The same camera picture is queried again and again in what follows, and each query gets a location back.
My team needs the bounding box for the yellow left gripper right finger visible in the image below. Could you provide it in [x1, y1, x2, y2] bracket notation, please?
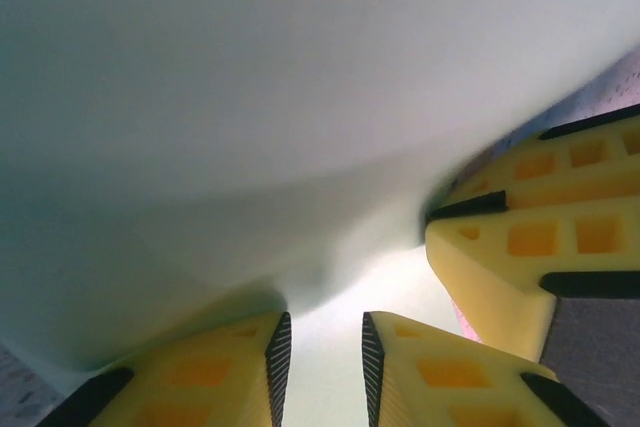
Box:
[361, 310, 611, 427]

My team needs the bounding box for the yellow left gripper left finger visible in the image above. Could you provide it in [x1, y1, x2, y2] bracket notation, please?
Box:
[47, 310, 293, 427]

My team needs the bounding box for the light green paper sheet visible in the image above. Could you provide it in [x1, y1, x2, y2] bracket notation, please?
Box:
[0, 0, 640, 427]

